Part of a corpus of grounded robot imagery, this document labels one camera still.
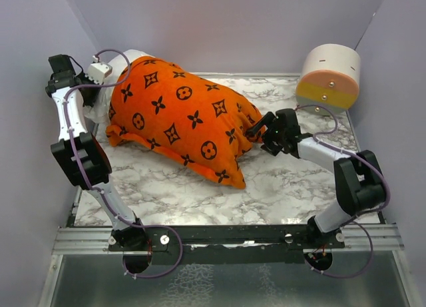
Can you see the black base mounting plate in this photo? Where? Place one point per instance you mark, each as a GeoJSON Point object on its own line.
{"type": "Point", "coordinates": [222, 244]}

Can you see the aluminium rail frame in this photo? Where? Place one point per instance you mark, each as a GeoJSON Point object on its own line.
{"type": "Point", "coordinates": [279, 190]}

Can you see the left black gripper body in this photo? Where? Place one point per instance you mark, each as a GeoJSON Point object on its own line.
{"type": "Point", "coordinates": [90, 94]}

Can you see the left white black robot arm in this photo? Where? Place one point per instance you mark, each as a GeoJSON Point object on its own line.
{"type": "Point", "coordinates": [78, 152]}

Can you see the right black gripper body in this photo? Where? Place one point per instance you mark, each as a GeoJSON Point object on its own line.
{"type": "Point", "coordinates": [273, 138]}

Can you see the white cylinder with striped face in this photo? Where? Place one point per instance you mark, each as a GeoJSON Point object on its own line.
{"type": "Point", "coordinates": [329, 79]}

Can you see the orange patterned fleece pillowcase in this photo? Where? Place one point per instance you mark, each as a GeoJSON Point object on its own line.
{"type": "Point", "coordinates": [195, 122]}

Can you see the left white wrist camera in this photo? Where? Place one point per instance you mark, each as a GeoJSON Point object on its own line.
{"type": "Point", "coordinates": [97, 72]}

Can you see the white pillow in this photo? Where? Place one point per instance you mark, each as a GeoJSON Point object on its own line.
{"type": "Point", "coordinates": [98, 113]}

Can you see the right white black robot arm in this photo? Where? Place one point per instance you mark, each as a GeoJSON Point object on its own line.
{"type": "Point", "coordinates": [360, 187]}

